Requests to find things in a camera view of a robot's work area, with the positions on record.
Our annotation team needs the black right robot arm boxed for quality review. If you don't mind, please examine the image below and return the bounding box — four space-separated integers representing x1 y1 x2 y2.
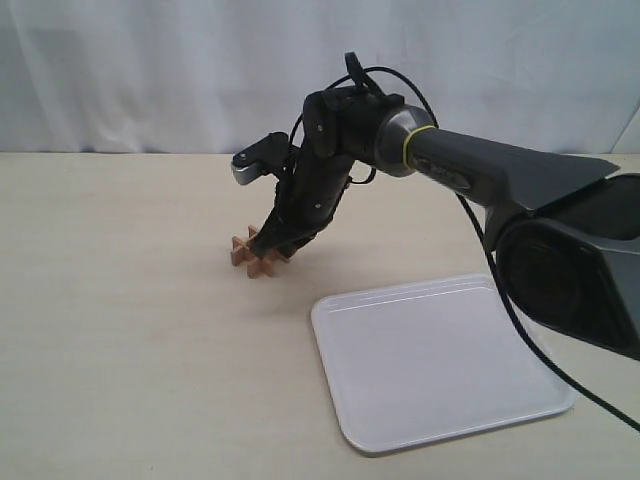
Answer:
252 88 639 359

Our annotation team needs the black cable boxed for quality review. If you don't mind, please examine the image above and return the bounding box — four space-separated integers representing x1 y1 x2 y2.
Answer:
287 51 640 431

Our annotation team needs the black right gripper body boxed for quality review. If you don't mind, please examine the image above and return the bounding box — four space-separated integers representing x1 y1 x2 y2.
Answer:
264 144 353 243

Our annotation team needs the white backdrop curtain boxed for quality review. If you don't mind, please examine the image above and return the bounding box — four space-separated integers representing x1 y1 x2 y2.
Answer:
1 1 639 154

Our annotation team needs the white plastic tray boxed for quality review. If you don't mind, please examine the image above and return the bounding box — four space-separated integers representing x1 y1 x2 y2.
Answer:
311 274 575 455

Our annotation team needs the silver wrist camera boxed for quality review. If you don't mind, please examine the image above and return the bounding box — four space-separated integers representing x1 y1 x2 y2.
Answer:
231 132 289 186

